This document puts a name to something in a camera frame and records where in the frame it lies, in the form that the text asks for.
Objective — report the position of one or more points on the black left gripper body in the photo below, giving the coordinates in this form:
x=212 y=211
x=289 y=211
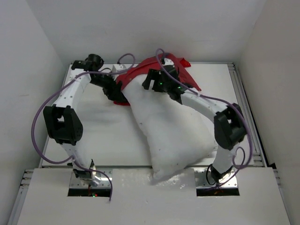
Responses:
x=106 y=82

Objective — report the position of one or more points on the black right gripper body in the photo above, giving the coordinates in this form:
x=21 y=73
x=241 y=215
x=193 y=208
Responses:
x=159 y=85

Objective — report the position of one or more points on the red patterned pillowcase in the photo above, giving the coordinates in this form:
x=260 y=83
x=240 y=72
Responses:
x=185 y=79

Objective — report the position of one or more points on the white pillow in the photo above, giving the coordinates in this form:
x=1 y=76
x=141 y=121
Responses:
x=176 y=134

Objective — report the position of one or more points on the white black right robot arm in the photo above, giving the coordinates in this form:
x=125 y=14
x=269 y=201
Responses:
x=229 y=128

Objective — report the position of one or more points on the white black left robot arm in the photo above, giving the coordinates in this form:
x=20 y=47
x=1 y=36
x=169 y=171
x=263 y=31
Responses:
x=62 y=122

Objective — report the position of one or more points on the white front cover board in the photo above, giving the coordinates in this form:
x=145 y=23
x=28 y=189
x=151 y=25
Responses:
x=136 y=202

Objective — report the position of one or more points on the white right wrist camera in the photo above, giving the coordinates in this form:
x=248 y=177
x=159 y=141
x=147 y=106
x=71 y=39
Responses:
x=167 y=62

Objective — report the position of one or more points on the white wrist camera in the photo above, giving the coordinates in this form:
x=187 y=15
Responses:
x=118 y=69
x=167 y=62

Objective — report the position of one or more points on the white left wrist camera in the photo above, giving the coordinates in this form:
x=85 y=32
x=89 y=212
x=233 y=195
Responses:
x=118 y=69

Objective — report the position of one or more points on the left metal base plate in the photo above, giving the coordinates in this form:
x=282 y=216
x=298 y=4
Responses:
x=98 y=181

